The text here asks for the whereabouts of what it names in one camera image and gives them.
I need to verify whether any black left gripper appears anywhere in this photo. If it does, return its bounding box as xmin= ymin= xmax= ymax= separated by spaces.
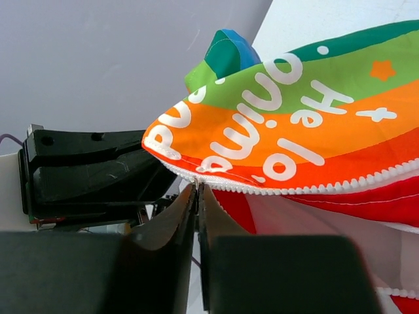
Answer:
xmin=18 ymin=129 xmax=176 ymax=229

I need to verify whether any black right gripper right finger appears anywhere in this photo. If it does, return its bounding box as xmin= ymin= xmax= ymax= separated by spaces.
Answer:
xmin=198 ymin=183 xmax=383 ymax=313

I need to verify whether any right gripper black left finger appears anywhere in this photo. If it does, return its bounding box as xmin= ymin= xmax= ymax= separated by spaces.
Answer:
xmin=1 ymin=185 xmax=196 ymax=313

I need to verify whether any colourful cartoon children's jacket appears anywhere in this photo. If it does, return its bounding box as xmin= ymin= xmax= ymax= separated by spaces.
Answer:
xmin=142 ymin=20 xmax=418 ymax=313

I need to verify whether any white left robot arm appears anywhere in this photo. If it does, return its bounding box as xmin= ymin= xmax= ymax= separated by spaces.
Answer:
xmin=1 ymin=125 xmax=176 ymax=231

